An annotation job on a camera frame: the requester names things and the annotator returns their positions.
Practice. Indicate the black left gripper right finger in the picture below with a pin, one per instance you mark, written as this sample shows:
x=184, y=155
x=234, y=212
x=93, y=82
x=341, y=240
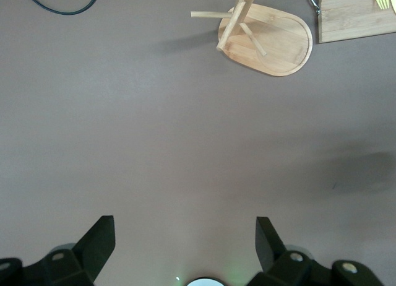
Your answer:
x=272, y=255

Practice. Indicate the wooden cup rack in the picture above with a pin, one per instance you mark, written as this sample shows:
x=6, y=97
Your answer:
x=278, y=50

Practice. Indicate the bamboo cutting board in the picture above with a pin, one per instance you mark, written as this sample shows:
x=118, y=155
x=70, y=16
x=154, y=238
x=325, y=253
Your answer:
x=349, y=19

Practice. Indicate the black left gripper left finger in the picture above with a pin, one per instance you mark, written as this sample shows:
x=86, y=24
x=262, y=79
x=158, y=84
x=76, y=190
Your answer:
x=86, y=255

